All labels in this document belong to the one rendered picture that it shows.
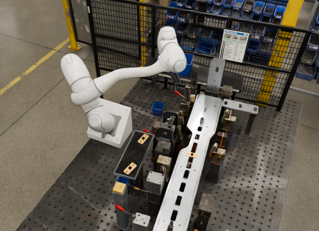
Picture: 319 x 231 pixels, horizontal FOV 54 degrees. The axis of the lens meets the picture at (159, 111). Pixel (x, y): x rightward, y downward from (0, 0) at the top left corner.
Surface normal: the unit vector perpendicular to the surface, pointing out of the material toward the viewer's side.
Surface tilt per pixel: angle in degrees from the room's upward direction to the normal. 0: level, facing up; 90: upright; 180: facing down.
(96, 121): 48
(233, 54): 90
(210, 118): 0
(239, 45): 90
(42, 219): 0
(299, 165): 0
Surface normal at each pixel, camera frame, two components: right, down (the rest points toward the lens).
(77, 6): -0.44, 0.61
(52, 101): 0.03, -0.72
